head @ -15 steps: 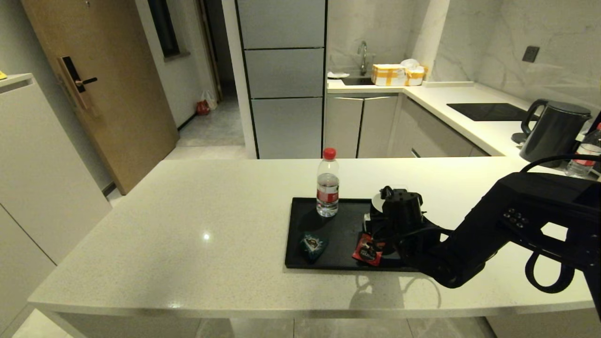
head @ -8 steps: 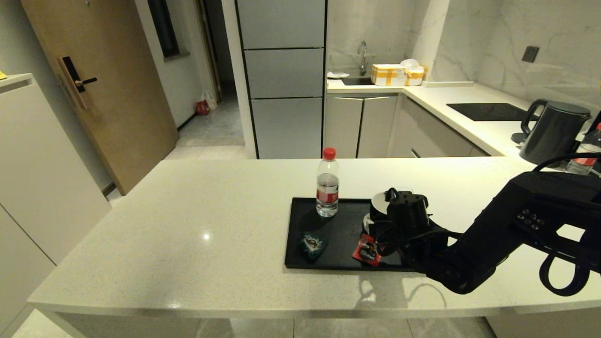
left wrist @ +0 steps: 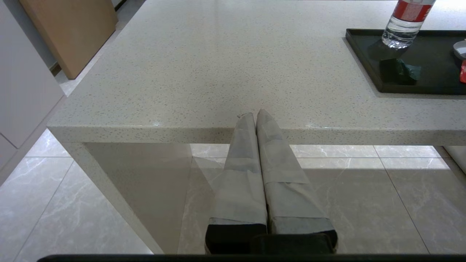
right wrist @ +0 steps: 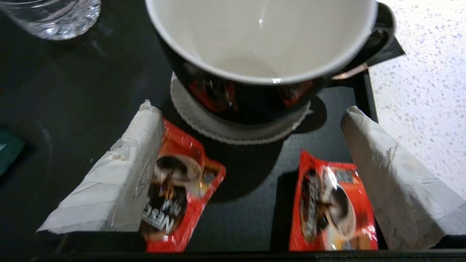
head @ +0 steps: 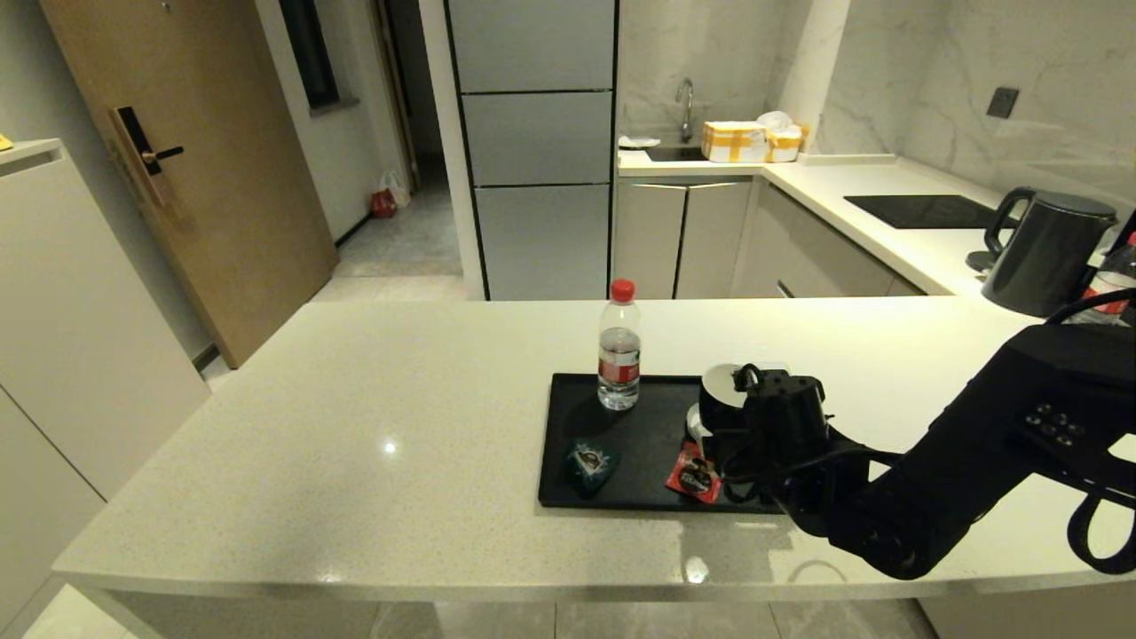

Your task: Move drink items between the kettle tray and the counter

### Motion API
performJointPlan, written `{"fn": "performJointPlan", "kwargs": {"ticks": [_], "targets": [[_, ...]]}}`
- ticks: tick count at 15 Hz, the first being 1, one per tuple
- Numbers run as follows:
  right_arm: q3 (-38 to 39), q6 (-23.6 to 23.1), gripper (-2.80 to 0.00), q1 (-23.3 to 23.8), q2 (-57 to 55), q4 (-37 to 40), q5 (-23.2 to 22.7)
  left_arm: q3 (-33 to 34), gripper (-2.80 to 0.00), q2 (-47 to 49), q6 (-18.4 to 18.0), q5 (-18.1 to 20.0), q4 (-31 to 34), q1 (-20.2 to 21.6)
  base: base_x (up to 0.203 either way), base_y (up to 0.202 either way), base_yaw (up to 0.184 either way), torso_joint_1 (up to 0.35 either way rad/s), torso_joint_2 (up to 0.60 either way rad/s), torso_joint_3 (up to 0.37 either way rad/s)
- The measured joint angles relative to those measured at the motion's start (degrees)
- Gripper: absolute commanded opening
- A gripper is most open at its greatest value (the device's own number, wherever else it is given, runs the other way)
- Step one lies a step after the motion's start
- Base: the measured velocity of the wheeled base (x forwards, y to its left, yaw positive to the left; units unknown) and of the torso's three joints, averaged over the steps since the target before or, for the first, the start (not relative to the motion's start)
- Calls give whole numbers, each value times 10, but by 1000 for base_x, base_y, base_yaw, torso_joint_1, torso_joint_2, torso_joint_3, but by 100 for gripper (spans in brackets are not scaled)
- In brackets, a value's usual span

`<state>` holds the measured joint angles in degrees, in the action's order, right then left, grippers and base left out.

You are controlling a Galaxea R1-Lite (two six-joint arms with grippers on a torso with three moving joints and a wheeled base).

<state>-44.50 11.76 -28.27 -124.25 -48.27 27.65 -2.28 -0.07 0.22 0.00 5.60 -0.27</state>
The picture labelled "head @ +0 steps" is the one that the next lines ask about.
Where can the yellow taped cardboard box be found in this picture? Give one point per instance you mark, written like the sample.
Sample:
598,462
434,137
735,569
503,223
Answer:
732,142

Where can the red-capped water bottle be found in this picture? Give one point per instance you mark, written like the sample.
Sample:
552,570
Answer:
1114,280
619,364

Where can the black induction cooktop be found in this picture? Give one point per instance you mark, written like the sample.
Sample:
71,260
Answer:
927,211

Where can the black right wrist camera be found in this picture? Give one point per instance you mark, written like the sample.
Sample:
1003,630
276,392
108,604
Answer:
785,408

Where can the dark green snack packet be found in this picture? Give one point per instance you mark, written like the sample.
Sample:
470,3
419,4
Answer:
592,462

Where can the red instant coffee packet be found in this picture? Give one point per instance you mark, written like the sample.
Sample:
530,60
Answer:
692,477

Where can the tall silver refrigerator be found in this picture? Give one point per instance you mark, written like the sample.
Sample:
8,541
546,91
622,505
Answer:
532,151

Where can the black mug white inside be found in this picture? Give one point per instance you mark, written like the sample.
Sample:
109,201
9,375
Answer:
721,395

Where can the steel kitchen sink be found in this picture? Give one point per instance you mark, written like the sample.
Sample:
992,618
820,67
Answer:
674,153

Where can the white tall cabinet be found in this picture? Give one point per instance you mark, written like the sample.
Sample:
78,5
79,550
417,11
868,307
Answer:
80,355

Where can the grey counter drawer unit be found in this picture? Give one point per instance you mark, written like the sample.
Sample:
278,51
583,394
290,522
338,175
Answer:
816,257

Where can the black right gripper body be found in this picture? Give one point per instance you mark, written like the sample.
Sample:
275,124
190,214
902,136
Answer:
763,461

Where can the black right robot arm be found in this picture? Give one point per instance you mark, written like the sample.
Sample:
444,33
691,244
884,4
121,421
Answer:
976,461

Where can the black electric kettle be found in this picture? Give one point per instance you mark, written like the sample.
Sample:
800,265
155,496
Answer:
1047,257

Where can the grey base cabinet doors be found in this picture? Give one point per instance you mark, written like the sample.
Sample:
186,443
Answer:
679,240

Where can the white cloth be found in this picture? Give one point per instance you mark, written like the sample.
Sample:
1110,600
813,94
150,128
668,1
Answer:
639,141

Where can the wooden door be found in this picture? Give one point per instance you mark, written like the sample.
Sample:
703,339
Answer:
222,177

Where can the white round saucer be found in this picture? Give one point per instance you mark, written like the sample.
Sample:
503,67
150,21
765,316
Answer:
694,422

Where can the dark narrow window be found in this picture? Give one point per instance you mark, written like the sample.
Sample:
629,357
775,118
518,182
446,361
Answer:
311,49

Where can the dark wall socket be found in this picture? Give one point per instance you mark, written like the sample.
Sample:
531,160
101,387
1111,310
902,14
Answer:
1003,102

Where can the chrome kitchen faucet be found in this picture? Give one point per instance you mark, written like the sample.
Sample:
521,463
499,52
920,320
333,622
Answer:
686,106

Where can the black rectangular serving tray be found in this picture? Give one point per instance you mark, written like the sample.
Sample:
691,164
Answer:
639,435

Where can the red bag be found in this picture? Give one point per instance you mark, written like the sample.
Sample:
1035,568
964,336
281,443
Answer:
384,204

